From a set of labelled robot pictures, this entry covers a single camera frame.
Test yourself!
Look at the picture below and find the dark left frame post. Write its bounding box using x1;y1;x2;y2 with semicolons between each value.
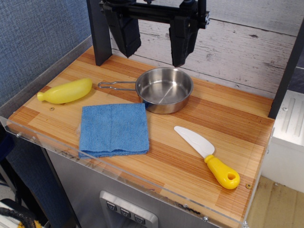
86;0;112;66

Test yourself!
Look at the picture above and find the dark frame post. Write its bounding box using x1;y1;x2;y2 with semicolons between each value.
86;0;112;66
268;23;304;119

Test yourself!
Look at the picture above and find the clear acrylic table guard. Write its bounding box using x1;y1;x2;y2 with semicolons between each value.
0;115;276;228

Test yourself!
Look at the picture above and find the yellow handled white knife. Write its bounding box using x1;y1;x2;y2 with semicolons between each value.
174;126;240;190

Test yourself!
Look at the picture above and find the grey button control panel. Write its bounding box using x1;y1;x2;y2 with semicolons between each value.
99;190;159;228

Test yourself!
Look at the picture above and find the yellow plastic banana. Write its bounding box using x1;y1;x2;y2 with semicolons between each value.
37;78;93;104

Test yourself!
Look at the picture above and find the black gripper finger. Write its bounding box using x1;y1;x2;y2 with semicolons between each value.
105;10;141;57
169;16;199;67

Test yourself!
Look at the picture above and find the white ribbed box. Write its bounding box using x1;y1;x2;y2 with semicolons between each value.
261;90;304;192

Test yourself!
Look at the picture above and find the blue cloth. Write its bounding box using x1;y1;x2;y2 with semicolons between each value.
79;103;149;157

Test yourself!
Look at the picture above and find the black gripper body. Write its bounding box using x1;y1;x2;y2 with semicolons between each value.
99;0;210;29

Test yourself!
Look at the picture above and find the small steel pan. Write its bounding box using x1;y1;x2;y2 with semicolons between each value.
98;67;194;114

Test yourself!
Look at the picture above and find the black braided cable bundle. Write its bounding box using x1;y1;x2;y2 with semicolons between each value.
0;198;41;228

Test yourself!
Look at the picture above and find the dark right frame post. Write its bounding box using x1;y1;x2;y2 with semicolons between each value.
268;23;304;119

